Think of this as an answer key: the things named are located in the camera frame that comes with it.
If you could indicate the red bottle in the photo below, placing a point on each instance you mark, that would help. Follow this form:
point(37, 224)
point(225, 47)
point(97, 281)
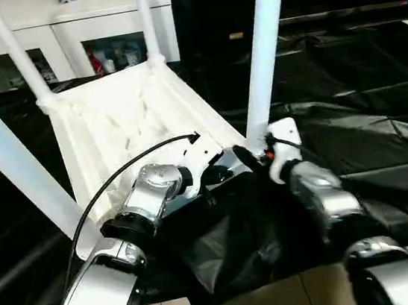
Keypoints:
point(95, 63)

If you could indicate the white glass-door cabinet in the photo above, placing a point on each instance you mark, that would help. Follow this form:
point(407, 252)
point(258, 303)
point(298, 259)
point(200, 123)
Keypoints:
point(60, 28)

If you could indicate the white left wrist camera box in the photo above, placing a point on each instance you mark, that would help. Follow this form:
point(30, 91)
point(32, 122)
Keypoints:
point(200, 153)

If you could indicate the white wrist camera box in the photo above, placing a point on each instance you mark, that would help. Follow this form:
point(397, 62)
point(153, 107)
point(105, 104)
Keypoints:
point(200, 153)
point(285, 138)

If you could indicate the black shiny mat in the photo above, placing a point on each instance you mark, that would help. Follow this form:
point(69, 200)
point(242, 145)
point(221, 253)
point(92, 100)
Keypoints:
point(349, 84)

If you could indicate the white plastic table top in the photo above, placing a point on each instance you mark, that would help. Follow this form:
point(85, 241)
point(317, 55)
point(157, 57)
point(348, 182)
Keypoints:
point(108, 108)

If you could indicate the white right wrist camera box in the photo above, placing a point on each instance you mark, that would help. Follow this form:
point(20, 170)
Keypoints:
point(285, 138)

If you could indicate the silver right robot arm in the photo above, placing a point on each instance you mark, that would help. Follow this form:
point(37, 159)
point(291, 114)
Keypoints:
point(330, 196)

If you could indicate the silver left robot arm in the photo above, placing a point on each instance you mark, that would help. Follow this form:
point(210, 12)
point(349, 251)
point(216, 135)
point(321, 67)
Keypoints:
point(153, 193)

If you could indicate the long dark metal bar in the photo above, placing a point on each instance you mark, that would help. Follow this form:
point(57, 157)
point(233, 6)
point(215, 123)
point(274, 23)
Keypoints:
point(351, 11)

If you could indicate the small yellow label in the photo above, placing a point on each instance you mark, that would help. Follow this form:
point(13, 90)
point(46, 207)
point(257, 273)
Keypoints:
point(237, 35)

